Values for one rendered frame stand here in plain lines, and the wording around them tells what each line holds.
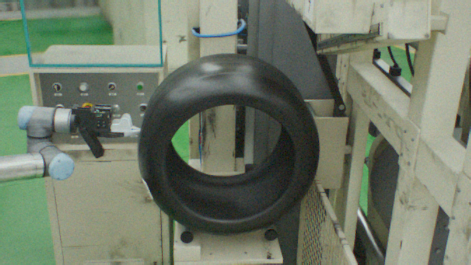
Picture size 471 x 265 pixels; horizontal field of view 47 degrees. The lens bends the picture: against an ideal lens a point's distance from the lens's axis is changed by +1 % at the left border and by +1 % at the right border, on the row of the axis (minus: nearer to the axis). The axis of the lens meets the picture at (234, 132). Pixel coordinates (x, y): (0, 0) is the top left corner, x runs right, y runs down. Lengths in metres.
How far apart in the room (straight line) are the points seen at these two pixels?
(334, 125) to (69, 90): 1.14
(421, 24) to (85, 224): 1.87
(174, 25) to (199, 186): 3.28
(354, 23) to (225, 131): 0.86
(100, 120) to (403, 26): 0.93
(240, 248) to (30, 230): 1.99
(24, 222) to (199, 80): 2.37
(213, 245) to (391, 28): 1.05
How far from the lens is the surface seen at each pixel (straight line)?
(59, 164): 1.63
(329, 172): 2.09
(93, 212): 2.62
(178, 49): 5.19
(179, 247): 1.83
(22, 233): 3.65
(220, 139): 2.04
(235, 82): 1.56
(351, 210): 2.22
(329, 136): 2.02
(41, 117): 1.73
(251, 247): 1.93
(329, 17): 1.31
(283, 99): 1.59
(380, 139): 2.40
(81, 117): 1.72
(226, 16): 1.90
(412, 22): 1.26
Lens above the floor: 1.93
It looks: 24 degrees down
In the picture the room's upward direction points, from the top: 1 degrees clockwise
